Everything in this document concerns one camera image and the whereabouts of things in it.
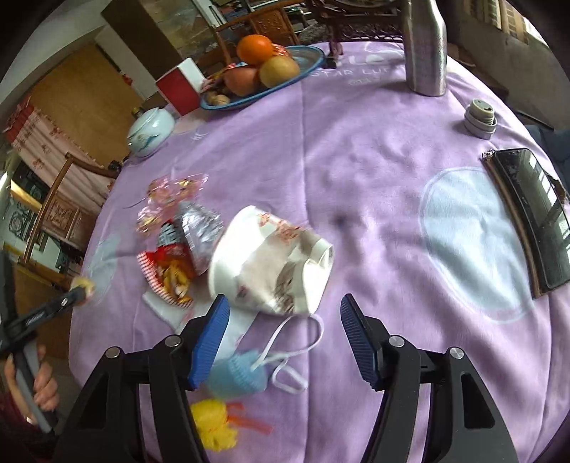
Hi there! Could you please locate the white ceramic lidded jar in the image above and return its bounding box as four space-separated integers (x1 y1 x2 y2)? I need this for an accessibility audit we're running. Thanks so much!
126 108 176 158

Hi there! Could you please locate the left hand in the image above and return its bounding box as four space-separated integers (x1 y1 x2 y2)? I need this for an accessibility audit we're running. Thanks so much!
4 344 60 425

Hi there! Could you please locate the red apple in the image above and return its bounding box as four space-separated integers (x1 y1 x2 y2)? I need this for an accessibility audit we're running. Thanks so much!
223 66 261 98

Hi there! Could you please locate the yellow duckling toy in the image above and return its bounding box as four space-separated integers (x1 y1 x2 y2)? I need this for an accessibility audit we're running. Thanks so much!
190 399 273 452

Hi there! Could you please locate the red snack bag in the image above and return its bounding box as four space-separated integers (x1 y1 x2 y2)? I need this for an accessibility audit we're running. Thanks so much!
137 201 224 309

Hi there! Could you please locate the white paper napkin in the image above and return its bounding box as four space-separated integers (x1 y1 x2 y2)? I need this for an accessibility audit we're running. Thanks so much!
142 289 257 359

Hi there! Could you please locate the black smartphone in case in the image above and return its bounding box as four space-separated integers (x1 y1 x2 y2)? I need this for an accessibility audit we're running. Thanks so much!
481 147 569 298

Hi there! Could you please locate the silver bottle cap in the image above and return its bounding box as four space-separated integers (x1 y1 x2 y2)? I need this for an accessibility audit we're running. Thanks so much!
464 98 498 140

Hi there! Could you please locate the paper cup red inside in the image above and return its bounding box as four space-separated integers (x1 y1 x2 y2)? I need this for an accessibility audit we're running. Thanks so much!
208 206 334 316

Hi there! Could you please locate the dark wooden cabinet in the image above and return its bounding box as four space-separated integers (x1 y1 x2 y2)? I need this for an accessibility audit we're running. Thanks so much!
102 0 224 78

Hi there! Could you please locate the purple tablecloth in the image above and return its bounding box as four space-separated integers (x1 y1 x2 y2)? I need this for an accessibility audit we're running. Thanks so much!
69 42 569 462

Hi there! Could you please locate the yellow pear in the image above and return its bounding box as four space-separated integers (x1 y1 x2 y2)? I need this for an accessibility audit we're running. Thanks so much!
259 56 300 88

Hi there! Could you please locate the red white box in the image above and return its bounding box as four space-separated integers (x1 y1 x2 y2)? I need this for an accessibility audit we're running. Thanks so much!
156 58 205 116

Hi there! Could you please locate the blue fruit plate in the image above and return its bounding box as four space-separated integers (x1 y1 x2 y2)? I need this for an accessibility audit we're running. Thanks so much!
200 45 326 111

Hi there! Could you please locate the blue face mask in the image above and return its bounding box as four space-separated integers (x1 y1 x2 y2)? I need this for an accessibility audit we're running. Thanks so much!
204 312 326 400

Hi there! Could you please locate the yellow cake in wrapper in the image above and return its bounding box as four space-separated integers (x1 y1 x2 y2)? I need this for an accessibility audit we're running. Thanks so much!
71 276 95 299

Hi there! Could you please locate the orange fruit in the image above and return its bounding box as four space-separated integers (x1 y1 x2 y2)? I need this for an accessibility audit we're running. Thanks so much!
236 35 274 67

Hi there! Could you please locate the pink clear candy wrapper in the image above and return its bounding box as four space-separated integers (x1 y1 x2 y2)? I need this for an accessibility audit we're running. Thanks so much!
136 173 209 234

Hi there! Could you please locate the wooden armchair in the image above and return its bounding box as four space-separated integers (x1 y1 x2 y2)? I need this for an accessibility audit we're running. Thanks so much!
19 151 122 268

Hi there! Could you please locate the silver metal bottle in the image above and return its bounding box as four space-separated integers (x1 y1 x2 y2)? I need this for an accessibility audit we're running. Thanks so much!
402 0 447 98

